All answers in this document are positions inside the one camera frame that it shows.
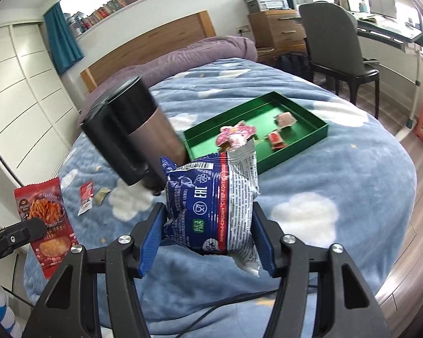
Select black backpack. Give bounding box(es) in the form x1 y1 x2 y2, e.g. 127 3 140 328
277 53 312 78

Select grey printer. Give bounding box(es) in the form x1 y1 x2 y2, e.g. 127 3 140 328
243 0 290 13

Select wooden drawer cabinet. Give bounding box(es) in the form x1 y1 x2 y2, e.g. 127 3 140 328
247 9 308 55

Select pink cartoon character packet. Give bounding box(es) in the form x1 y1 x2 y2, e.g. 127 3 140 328
215 121 256 148

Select black cable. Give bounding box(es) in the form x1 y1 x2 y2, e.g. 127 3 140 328
187 282 318 338
2 286 32 307

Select pink striped snack packet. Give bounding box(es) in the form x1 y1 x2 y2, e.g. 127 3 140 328
275 112 298 127

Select red and white snack packet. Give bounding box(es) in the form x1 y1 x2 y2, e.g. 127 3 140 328
78 181 94 216

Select wooden headboard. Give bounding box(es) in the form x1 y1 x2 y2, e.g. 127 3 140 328
80 10 217 90

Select person's patterned clothing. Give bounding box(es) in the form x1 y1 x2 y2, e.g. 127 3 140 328
0 273 23 338

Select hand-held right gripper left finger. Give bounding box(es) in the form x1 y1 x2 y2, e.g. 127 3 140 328
21 202 168 338

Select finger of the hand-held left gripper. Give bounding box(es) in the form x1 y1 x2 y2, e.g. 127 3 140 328
0 217 47 263

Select desk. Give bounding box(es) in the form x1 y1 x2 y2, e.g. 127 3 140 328
354 16 423 138

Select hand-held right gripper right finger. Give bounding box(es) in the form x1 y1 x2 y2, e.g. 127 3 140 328
252 201 390 338

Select small olive green packet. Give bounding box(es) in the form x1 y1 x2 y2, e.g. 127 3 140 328
94 188 111 205

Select green tray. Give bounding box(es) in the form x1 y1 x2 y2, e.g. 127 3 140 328
182 92 329 175

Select red noodle snack packet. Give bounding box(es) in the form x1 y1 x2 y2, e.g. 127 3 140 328
14 177 80 280

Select small red snack packet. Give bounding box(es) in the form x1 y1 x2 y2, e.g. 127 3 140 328
268 131 288 150

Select black chair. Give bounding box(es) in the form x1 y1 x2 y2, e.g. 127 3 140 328
298 3 380 118

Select teal curtain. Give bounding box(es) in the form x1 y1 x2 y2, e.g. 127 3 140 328
43 2 84 75

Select blue and silver snack packet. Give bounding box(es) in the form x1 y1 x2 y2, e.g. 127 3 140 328
160 143 261 277

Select white wardrobe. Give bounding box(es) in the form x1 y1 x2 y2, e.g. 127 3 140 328
0 24 80 198

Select brown and black electric kettle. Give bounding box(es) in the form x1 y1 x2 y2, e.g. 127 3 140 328
79 75 189 196

